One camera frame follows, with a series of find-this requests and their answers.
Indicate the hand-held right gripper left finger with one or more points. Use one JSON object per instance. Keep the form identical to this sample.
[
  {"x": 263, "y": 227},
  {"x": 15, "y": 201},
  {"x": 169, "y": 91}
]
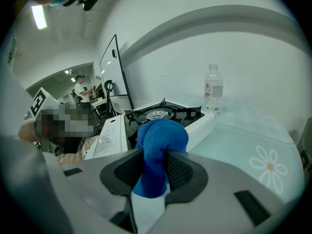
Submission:
[{"x": 97, "y": 191}]

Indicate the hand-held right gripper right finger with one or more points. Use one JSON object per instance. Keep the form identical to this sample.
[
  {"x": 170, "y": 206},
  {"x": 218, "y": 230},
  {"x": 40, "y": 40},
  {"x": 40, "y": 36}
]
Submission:
[{"x": 219, "y": 199}]

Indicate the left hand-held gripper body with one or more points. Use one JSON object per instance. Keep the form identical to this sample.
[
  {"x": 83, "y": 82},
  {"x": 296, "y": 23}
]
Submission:
[{"x": 42, "y": 101}]

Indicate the white portable gas stove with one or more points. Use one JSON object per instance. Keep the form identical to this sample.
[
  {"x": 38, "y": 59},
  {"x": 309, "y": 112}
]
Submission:
[{"x": 114, "y": 133}]

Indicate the blue cloth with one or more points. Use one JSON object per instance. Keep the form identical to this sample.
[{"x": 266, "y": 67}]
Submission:
[{"x": 161, "y": 138}]

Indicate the person's left forearm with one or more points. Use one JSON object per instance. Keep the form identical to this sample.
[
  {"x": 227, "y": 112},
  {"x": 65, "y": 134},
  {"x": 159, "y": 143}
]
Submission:
[{"x": 28, "y": 130}]

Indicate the person's light shirt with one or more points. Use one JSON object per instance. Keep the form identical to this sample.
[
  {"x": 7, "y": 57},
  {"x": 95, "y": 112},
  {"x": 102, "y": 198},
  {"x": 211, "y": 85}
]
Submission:
[{"x": 14, "y": 101}]

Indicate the white desk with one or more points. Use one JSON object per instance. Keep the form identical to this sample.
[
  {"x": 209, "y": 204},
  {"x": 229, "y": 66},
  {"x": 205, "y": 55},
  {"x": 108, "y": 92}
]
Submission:
[{"x": 98, "y": 102}]

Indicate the light blue floral tablecloth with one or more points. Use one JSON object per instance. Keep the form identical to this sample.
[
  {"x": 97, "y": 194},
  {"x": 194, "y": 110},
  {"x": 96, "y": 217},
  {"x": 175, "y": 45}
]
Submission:
[{"x": 243, "y": 140}]

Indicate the whiteboard on black stand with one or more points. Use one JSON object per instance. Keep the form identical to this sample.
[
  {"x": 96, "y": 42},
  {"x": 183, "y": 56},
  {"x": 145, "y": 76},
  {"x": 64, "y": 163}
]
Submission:
[{"x": 112, "y": 74}]

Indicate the rectangular light panel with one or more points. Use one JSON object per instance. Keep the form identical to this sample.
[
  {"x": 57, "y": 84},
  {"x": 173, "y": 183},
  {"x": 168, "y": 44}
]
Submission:
[{"x": 39, "y": 17}]

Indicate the black whiteboard eraser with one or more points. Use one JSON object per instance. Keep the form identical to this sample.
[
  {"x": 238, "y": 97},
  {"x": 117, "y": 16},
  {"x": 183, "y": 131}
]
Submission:
[{"x": 113, "y": 53}]

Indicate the clear plastic water bottle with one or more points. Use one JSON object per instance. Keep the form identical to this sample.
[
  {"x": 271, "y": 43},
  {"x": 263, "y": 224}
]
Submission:
[{"x": 213, "y": 91}]

